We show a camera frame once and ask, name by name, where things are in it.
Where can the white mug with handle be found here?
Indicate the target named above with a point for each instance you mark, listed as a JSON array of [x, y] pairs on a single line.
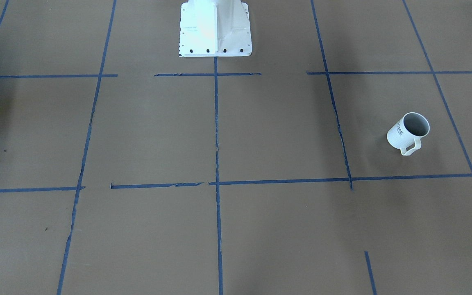
[[406, 135]]

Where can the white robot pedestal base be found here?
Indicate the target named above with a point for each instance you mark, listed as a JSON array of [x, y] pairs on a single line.
[[215, 28]]

